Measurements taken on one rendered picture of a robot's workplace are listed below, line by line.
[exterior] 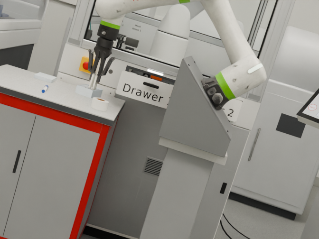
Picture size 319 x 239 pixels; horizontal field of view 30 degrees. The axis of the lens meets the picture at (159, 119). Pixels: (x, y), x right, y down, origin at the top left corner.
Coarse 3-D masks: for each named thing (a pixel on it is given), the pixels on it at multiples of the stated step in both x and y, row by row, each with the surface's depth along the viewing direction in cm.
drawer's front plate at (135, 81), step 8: (128, 72) 270; (120, 80) 270; (128, 80) 270; (136, 80) 270; (144, 80) 270; (152, 80) 270; (120, 88) 271; (128, 88) 271; (136, 88) 271; (144, 88) 271; (152, 88) 270; (160, 88) 270; (168, 88) 270; (128, 96) 271; (136, 96) 271; (168, 96) 271; (152, 104) 272; (160, 104) 272
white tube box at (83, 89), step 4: (80, 84) 279; (84, 84) 283; (88, 84) 286; (76, 88) 275; (80, 88) 274; (84, 88) 274; (88, 88) 277; (96, 88) 285; (76, 92) 275; (80, 92) 275; (84, 92) 274; (88, 92) 274; (92, 92) 273; (96, 92) 278; (100, 92) 283; (88, 96) 274; (92, 96) 275; (96, 96) 280; (100, 96) 285
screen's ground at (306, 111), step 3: (318, 96) 283; (315, 99) 283; (318, 99) 282; (312, 102) 282; (315, 102) 281; (318, 102) 281; (306, 108) 281; (318, 108) 278; (303, 111) 280; (306, 111) 279; (309, 111) 279; (312, 111) 278; (315, 111) 278; (318, 111) 277; (309, 114) 278; (312, 114) 277; (315, 114) 276; (315, 117) 275; (318, 117) 275
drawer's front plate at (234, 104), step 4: (232, 100) 297; (236, 100) 297; (228, 104) 297; (232, 104) 297; (236, 104) 297; (240, 104) 297; (224, 108) 298; (228, 108) 298; (232, 108) 297; (236, 108) 297; (240, 108) 297; (228, 112) 298; (236, 112) 298; (228, 116) 298; (232, 116) 298; (236, 116) 298; (232, 120) 299
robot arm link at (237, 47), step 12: (204, 0) 257; (216, 0) 257; (216, 12) 259; (228, 12) 259; (216, 24) 260; (228, 24) 258; (228, 36) 258; (240, 36) 259; (228, 48) 260; (240, 48) 257
